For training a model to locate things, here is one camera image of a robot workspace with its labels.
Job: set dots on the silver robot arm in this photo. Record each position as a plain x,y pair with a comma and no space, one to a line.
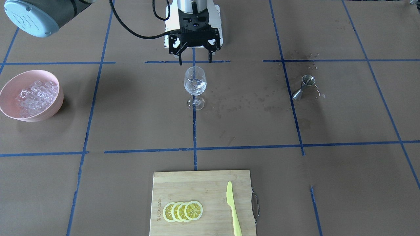
43,18

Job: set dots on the steel double jigger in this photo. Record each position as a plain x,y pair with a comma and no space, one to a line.
306,82

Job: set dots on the yellow plastic knife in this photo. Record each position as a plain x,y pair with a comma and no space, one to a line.
231,203

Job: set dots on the bamboo cutting board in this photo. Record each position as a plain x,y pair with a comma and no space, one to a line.
209,189

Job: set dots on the clear ice cubes pile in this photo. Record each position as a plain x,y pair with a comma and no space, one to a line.
36,98

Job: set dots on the clear wine glass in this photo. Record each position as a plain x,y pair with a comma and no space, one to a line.
195,83

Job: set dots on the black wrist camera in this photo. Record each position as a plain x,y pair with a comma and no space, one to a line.
194,22

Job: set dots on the lemon slice three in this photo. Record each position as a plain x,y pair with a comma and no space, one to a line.
181,212

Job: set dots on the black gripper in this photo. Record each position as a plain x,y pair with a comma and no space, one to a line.
174,43

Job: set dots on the white pedestal column base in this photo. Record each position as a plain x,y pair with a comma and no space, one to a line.
191,7

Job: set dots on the pink bowl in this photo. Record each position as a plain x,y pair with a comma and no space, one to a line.
22,81

